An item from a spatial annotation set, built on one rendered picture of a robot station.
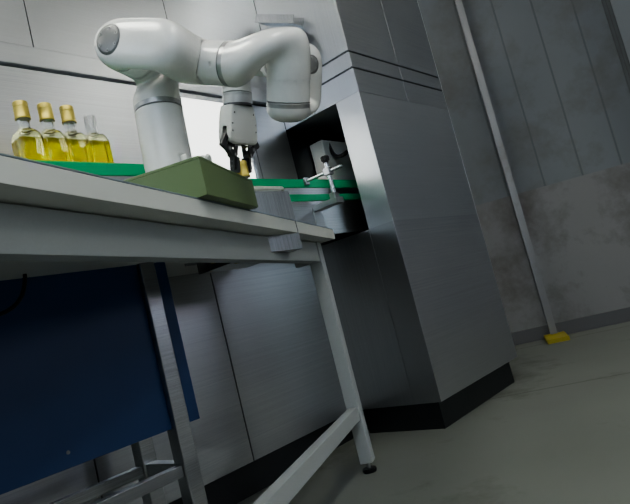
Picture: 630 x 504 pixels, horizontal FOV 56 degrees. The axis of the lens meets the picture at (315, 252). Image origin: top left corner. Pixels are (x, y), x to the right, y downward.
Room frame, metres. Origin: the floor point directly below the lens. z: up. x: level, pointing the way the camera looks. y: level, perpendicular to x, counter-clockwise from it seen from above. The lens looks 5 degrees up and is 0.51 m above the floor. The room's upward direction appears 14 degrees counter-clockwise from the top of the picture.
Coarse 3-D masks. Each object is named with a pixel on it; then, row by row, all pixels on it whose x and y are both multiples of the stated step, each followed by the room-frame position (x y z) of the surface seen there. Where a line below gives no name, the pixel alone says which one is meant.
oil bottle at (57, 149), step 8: (48, 136) 1.35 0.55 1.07; (56, 136) 1.37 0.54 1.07; (64, 136) 1.39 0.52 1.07; (48, 144) 1.35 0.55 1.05; (56, 144) 1.37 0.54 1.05; (64, 144) 1.38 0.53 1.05; (48, 152) 1.35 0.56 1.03; (56, 152) 1.36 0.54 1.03; (64, 152) 1.38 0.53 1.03; (48, 160) 1.35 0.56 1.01; (56, 160) 1.36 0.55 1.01; (64, 160) 1.38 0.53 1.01
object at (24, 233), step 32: (0, 224) 0.63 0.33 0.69; (32, 224) 0.67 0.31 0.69; (64, 224) 0.73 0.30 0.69; (96, 224) 0.79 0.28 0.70; (128, 224) 0.86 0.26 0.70; (160, 224) 0.95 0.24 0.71; (0, 256) 0.63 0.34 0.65; (32, 256) 0.67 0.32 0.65; (64, 256) 0.72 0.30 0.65; (96, 256) 0.78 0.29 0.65; (128, 256) 0.85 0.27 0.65; (160, 256) 0.93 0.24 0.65; (192, 256) 1.03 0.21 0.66; (224, 256) 1.16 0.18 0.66; (256, 256) 1.32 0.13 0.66; (288, 256) 1.53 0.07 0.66; (320, 256) 1.80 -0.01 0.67; (320, 288) 1.81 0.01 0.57; (352, 384) 1.80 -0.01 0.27; (352, 416) 1.73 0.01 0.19; (320, 448) 1.42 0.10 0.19; (288, 480) 1.20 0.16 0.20
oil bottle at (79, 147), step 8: (72, 136) 1.40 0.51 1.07; (80, 136) 1.42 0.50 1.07; (72, 144) 1.40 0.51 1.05; (80, 144) 1.42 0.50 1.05; (88, 144) 1.43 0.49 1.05; (72, 152) 1.40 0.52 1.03; (80, 152) 1.41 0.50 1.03; (88, 152) 1.43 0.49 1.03; (72, 160) 1.40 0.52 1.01; (80, 160) 1.41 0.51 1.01; (88, 160) 1.42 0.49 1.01
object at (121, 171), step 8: (40, 160) 1.22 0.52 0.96; (72, 168) 1.27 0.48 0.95; (80, 168) 1.29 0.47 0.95; (88, 168) 1.30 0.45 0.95; (96, 168) 1.32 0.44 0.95; (104, 168) 1.33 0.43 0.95; (112, 168) 1.35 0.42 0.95; (120, 168) 1.36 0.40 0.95; (128, 168) 1.38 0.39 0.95; (136, 168) 1.40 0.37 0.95; (112, 176) 1.35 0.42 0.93; (120, 176) 1.36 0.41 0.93; (128, 176) 1.38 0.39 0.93
